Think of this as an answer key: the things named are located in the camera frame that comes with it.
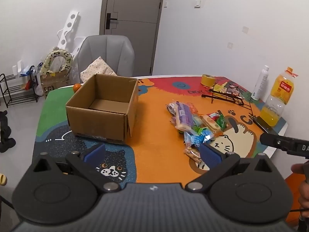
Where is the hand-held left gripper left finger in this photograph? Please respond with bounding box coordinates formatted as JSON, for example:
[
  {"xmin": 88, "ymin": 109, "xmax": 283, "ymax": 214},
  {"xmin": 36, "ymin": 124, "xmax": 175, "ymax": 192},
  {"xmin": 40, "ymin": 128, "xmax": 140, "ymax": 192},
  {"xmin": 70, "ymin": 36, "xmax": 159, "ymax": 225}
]
[{"xmin": 32, "ymin": 143, "xmax": 121, "ymax": 193}]

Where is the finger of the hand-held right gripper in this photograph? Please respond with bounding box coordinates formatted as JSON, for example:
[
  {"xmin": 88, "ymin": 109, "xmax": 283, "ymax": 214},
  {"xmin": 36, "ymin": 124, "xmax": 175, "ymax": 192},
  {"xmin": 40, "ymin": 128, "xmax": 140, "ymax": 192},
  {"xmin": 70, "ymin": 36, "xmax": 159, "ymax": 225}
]
[{"xmin": 259, "ymin": 132, "xmax": 282, "ymax": 148}]

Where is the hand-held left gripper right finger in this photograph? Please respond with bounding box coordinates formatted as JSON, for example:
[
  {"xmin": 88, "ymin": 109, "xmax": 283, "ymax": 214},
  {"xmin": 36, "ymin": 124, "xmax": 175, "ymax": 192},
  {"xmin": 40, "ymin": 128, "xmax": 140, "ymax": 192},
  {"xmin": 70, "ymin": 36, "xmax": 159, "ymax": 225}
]
[{"xmin": 185, "ymin": 142, "xmax": 274, "ymax": 194}]

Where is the blue snack packet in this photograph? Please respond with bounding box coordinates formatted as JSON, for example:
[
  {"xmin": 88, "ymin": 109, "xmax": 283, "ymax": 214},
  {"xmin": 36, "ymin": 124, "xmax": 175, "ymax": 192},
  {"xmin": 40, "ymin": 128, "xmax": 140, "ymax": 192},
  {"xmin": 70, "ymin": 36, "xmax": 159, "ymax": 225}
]
[{"xmin": 183, "ymin": 129, "xmax": 215, "ymax": 148}]

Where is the green snack packet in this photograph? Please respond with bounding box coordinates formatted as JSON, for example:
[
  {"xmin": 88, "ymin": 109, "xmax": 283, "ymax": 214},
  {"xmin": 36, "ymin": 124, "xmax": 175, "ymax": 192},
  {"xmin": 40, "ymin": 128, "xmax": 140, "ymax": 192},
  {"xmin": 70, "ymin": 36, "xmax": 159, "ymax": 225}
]
[
  {"xmin": 191, "ymin": 125, "xmax": 205, "ymax": 136},
  {"xmin": 216, "ymin": 115, "xmax": 227, "ymax": 129}
]

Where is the cardboard box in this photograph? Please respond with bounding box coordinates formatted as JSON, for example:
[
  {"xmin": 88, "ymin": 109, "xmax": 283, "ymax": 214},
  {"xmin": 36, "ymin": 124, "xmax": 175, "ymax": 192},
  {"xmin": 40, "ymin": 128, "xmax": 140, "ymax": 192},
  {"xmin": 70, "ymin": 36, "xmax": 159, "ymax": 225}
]
[{"xmin": 66, "ymin": 74, "xmax": 139, "ymax": 145}]

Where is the purple label bread packet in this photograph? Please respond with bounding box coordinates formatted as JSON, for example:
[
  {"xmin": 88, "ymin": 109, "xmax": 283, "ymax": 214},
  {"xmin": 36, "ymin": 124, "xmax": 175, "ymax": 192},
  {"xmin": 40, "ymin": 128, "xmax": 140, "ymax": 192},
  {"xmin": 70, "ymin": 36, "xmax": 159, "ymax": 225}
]
[{"xmin": 175, "ymin": 101, "xmax": 194, "ymax": 131}]

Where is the person's right hand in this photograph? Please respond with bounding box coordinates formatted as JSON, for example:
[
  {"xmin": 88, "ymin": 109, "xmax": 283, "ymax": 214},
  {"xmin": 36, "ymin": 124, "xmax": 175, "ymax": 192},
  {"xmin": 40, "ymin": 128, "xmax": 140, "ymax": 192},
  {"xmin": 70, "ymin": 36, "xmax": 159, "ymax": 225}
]
[{"xmin": 291, "ymin": 164, "xmax": 309, "ymax": 211}]

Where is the black smartphone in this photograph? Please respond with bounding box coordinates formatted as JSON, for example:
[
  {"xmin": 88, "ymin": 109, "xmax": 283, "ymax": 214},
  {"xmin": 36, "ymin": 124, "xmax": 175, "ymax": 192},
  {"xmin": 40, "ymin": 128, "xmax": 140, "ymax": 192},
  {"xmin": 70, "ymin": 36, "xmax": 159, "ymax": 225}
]
[{"xmin": 253, "ymin": 116, "xmax": 282, "ymax": 134}]

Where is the yellow juice bottle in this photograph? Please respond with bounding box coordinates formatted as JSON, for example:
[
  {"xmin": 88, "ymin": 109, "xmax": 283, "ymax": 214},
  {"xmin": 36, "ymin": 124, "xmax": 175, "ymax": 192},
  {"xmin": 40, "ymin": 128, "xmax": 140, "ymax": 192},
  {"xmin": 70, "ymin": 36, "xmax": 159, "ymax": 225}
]
[{"xmin": 260, "ymin": 67, "xmax": 299, "ymax": 127}]

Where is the orange seat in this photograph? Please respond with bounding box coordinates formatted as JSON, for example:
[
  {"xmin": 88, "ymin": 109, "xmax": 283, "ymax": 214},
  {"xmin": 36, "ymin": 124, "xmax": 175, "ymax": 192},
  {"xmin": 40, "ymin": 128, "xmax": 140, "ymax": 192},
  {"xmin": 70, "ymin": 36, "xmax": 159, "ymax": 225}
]
[{"xmin": 284, "ymin": 174, "xmax": 302, "ymax": 224}]

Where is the white spray bottle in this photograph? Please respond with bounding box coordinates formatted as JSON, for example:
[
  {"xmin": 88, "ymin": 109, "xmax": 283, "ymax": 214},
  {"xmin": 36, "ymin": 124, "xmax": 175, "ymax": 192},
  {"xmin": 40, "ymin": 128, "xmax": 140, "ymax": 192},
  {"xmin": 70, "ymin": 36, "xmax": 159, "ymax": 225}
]
[{"xmin": 251, "ymin": 65, "xmax": 270, "ymax": 101}]

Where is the colourful cat print table mat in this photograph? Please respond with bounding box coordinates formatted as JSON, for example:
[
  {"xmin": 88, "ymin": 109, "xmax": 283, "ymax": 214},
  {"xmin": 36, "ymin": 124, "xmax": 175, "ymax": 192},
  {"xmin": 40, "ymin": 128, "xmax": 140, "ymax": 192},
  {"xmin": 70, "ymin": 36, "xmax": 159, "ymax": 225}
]
[{"xmin": 32, "ymin": 75, "xmax": 289, "ymax": 190}]

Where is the yellow packet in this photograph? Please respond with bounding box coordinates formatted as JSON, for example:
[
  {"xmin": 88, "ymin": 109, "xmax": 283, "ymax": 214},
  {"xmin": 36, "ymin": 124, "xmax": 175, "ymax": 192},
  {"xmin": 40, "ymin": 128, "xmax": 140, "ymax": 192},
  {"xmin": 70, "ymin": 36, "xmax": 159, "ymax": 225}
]
[{"xmin": 212, "ymin": 83, "xmax": 227, "ymax": 93}]

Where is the yellow tape roll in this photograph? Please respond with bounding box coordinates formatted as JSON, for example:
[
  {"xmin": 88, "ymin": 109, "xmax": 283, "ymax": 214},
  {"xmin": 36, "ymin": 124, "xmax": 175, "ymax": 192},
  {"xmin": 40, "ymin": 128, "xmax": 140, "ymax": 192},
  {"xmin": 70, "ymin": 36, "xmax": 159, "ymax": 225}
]
[{"xmin": 201, "ymin": 74, "xmax": 216, "ymax": 87}]

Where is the brown taped shipping box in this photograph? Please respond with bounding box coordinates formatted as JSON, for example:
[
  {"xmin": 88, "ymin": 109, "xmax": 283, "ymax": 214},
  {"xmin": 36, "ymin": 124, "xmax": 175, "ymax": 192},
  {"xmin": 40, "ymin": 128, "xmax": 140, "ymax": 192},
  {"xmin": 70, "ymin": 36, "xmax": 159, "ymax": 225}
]
[{"xmin": 41, "ymin": 69, "xmax": 73, "ymax": 99}]

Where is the cream dotted pillow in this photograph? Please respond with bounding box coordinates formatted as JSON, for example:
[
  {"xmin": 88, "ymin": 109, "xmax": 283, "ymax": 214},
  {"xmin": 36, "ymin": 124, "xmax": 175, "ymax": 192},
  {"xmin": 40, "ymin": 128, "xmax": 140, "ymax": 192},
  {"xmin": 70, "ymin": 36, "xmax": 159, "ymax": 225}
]
[{"xmin": 80, "ymin": 56, "xmax": 119, "ymax": 84}]

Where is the white plastic bag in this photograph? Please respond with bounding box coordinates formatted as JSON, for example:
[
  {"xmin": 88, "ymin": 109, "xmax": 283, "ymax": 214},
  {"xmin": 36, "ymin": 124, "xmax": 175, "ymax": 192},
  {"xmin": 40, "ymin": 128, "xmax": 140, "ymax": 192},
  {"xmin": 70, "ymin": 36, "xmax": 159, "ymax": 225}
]
[{"xmin": 34, "ymin": 74, "xmax": 45, "ymax": 96}]

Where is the grey padded chair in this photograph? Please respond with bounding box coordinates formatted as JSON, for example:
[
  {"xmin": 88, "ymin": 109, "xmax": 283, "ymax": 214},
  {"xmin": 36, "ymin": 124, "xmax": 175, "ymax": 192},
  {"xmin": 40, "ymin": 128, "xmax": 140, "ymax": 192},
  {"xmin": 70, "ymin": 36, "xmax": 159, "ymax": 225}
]
[{"xmin": 74, "ymin": 35, "xmax": 135, "ymax": 84}]

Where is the blue white packet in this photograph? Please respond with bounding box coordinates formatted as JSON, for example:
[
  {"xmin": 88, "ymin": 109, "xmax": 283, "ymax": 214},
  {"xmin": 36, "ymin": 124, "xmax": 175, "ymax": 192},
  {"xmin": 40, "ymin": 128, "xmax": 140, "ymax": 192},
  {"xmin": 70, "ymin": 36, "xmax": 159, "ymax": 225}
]
[{"xmin": 20, "ymin": 66, "xmax": 35, "ymax": 76}]

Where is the white perforated rack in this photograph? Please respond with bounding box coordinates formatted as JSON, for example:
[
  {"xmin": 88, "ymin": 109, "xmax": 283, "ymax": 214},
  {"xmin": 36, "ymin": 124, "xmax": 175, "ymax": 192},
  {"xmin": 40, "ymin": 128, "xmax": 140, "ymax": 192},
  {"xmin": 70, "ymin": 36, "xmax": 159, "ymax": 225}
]
[{"xmin": 57, "ymin": 10, "xmax": 87, "ymax": 58}]

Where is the grey door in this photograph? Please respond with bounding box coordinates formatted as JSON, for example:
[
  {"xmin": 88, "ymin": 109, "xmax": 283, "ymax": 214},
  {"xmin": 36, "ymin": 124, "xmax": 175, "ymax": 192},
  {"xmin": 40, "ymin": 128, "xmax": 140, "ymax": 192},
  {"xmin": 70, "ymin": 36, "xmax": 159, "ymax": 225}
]
[{"xmin": 99, "ymin": 0, "xmax": 166, "ymax": 76}]

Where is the black wire table rack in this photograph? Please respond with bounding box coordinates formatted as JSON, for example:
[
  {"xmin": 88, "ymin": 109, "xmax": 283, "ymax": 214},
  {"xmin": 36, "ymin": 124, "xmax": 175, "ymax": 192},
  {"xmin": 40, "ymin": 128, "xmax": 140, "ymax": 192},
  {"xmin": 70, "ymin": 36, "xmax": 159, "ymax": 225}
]
[{"xmin": 201, "ymin": 82, "xmax": 256, "ymax": 118}]

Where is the panda print inflatable ring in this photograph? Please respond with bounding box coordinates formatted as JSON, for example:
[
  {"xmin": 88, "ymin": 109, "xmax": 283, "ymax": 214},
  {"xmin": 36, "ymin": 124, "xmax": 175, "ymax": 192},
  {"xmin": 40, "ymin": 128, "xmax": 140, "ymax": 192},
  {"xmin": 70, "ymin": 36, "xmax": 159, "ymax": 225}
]
[{"xmin": 40, "ymin": 46, "xmax": 73, "ymax": 76}]

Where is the black wire shoe rack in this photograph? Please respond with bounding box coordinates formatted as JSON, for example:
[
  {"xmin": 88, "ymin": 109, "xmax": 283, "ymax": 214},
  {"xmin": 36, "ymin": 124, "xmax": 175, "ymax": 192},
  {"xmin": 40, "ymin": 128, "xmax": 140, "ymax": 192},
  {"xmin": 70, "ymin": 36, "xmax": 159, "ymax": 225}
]
[{"xmin": 0, "ymin": 74, "xmax": 40, "ymax": 107}]

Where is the white plastic bracket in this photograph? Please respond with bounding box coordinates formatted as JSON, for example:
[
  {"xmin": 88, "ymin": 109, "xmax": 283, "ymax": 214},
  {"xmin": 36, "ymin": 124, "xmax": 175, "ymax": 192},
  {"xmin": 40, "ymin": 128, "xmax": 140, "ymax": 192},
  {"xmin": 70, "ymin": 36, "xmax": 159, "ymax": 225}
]
[{"xmin": 13, "ymin": 61, "xmax": 23, "ymax": 78}]

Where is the black door lock handle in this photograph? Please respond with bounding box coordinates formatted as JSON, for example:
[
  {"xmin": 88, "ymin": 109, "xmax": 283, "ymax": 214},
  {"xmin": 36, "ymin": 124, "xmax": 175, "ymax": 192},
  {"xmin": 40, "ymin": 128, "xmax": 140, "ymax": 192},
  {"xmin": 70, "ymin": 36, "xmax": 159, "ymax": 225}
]
[{"xmin": 106, "ymin": 13, "xmax": 118, "ymax": 29}]

